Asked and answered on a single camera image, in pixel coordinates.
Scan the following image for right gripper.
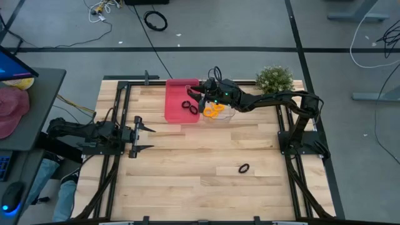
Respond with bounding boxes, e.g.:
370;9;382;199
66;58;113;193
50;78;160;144
186;77;243;107

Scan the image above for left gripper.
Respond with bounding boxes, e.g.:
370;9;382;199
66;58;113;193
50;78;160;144
120;116;156;159

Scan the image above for pink plastic bin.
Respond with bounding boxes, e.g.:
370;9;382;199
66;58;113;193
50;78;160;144
164;77;201;124

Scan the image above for clear plastic bin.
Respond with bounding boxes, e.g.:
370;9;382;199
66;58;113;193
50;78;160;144
199;74;236;124

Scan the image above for green potted plant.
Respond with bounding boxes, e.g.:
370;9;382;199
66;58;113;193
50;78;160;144
255;65;295;94

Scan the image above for person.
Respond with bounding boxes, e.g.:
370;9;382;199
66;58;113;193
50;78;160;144
24;157;81;223

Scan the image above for black box on floor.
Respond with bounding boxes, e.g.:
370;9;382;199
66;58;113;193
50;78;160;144
124;0;171;6

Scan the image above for black side desk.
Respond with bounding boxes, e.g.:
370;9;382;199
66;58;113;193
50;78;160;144
0;67;84;225

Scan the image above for pink cap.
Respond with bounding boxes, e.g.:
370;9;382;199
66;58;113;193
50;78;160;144
0;86;31;140

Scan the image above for yellow wipes container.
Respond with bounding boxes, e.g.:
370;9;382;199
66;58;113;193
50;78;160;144
1;77;36;91

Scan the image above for black keyboard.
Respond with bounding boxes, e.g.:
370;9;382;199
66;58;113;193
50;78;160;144
0;149;13;183

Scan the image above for black computer mouse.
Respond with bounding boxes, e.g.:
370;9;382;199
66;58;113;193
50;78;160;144
1;181;26;214

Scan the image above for computer monitor on desk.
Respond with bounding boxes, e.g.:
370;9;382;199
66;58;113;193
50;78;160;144
0;45;40;83

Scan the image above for grey desk foot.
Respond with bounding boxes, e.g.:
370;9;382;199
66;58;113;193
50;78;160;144
327;0;390;23
351;85;400;103

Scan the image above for black aluminium table frame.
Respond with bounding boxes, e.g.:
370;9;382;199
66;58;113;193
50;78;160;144
71;70;346;225

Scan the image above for coiled black cable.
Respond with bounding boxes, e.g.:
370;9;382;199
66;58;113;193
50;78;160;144
143;9;169;33

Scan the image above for white cable bundle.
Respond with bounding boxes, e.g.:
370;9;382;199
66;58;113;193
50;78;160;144
83;0;124;24

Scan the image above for long white cable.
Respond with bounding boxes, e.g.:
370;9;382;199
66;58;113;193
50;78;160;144
349;13;400;69

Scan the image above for tangled black cables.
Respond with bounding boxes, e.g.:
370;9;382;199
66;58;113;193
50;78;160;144
376;19;400;59

